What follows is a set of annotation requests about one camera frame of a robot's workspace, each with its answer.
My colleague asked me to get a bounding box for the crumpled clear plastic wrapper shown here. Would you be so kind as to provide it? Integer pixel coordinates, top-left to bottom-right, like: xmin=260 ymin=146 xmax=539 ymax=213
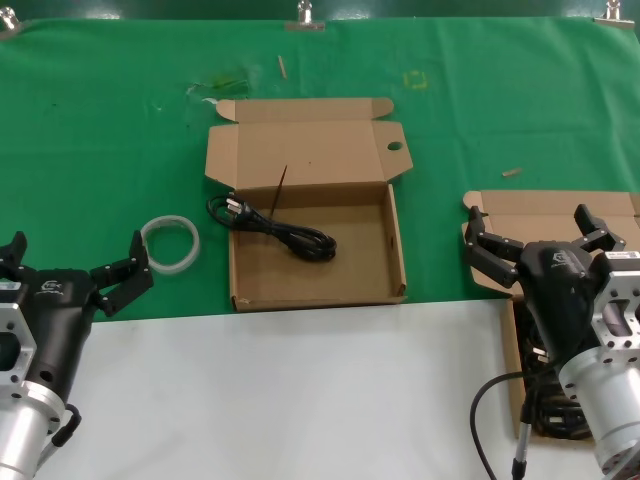
xmin=185 ymin=63 xmax=264 ymax=99

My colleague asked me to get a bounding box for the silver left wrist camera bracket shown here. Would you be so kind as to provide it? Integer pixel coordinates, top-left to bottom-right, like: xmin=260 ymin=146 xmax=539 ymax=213
xmin=0 ymin=299 xmax=40 ymax=401

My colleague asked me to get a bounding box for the pile of black power cords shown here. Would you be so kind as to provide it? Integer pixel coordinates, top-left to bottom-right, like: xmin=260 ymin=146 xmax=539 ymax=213
xmin=519 ymin=299 xmax=596 ymax=441

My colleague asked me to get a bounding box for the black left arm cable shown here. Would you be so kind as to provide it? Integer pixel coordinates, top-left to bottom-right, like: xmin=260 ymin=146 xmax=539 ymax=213
xmin=37 ymin=402 xmax=84 ymax=471

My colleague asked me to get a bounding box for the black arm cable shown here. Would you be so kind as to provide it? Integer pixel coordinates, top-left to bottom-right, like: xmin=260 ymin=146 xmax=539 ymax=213
xmin=37 ymin=402 xmax=84 ymax=471
xmin=469 ymin=369 xmax=564 ymax=480

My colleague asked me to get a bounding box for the cardboard box with plain lid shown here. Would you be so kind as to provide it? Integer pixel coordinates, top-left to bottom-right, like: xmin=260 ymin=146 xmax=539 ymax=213
xmin=462 ymin=189 xmax=640 ymax=441

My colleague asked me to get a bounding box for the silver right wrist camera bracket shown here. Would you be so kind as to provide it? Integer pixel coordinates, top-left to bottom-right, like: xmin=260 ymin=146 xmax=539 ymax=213
xmin=589 ymin=249 xmax=640 ymax=364

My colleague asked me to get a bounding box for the clear tape roll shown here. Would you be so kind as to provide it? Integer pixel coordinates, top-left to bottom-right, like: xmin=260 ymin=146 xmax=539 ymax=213
xmin=139 ymin=213 xmax=203 ymax=275

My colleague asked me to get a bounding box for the black power cord with tie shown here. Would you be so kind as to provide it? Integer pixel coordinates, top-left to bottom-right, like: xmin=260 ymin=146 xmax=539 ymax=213
xmin=207 ymin=164 xmax=339 ymax=262

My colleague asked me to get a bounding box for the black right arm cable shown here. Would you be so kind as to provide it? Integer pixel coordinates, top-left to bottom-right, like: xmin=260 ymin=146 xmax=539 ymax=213
xmin=469 ymin=369 xmax=564 ymax=480

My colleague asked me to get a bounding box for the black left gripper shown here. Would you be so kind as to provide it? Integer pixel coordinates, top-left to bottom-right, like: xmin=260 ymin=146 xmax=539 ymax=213
xmin=0 ymin=229 xmax=155 ymax=401

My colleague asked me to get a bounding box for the green table cloth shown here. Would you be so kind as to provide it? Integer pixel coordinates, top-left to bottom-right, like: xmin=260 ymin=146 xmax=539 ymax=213
xmin=0 ymin=17 xmax=640 ymax=326

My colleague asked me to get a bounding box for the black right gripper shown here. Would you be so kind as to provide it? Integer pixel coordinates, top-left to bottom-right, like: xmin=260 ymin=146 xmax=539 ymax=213
xmin=462 ymin=203 xmax=627 ymax=367

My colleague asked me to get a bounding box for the silver binder clip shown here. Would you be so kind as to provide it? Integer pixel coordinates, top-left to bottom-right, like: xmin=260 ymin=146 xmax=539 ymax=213
xmin=593 ymin=0 xmax=636 ymax=30
xmin=284 ymin=0 xmax=327 ymax=34
xmin=0 ymin=9 xmax=24 ymax=41

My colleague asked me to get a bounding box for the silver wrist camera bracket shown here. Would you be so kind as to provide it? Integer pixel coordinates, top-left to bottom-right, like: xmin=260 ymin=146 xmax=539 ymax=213
xmin=0 ymin=299 xmax=40 ymax=401
xmin=589 ymin=249 xmax=640 ymax=364

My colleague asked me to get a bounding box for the cardboard box with holed flap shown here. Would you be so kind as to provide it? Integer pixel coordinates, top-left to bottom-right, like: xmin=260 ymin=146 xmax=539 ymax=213
xmin=203 ymin=97 xmax=414 ymax=314

